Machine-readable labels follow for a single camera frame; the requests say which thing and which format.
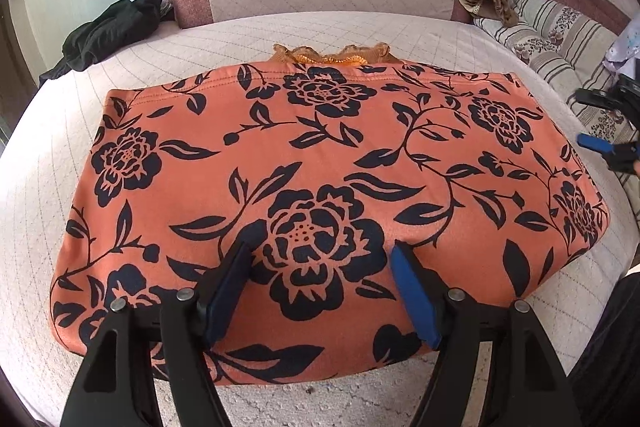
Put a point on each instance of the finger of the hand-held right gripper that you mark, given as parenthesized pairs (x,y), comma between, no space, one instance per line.
(595,143)
(600,99)

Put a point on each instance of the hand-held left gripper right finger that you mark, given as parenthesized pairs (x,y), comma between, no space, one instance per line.
(412,297)

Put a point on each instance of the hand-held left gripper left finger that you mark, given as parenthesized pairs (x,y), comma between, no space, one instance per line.
(227,297)

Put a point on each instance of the orange floral long-sleeve shirt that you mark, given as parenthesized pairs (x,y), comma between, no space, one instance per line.
(320,167)

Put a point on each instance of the lavender cloth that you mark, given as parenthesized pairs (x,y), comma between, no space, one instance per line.
(622,49)

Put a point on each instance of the striped floral pillow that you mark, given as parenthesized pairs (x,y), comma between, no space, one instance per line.
(555,37)

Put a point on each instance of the person's dark clothing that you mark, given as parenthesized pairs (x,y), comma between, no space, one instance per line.
(610,357)

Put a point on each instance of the black cloth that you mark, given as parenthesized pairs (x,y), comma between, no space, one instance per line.
(115,32)

